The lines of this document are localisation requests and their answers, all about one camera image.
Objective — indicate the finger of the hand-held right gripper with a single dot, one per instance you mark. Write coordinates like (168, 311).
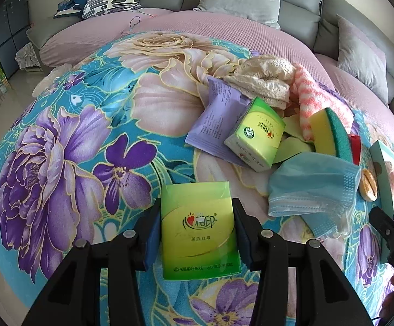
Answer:
(383, 224)

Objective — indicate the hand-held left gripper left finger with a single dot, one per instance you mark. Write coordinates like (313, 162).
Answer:
(152, 241)

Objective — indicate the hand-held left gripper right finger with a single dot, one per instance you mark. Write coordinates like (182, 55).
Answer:
(245, 244)

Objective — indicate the green tissue pack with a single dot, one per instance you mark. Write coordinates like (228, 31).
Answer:
(197, 231)
(254, 135)

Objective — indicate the purple wet wipe packet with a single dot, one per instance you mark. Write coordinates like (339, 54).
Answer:
(213, 122)

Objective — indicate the round tan brush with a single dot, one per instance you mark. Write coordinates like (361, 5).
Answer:
(368, 183)

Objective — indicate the teal floral box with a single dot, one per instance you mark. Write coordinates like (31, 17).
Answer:
(387, 176)

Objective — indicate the red sponge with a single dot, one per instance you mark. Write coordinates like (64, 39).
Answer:
(355, 149)

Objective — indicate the blue face mask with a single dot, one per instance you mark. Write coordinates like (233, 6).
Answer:
(305, 183)

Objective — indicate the yellow green sponge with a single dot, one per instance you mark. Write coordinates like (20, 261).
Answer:
(326, 132)

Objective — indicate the floral printed blanket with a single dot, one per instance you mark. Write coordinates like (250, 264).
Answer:
(81, 142)

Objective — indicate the pink striped fuzzy sock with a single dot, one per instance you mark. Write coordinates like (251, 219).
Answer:
(305, 108)

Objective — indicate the cream lace cloth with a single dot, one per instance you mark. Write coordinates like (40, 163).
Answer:
(264, 78)

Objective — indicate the small grey pillow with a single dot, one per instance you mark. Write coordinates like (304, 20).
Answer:
(359, 54)

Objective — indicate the white cloth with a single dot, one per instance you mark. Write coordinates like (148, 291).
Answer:
(52, 76)

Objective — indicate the pink waffle sofa cover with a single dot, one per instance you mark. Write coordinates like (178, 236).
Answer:
(217, 27)

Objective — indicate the floral cloth bundle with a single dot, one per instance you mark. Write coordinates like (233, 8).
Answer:
(27, 57)

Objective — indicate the grey sofa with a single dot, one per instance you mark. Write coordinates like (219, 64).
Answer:
(298, 17)

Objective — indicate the dark blue cushion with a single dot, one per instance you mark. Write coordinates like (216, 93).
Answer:
(71, 5)

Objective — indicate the grey blue cabinet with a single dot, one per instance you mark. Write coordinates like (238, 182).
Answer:
(6, 34)

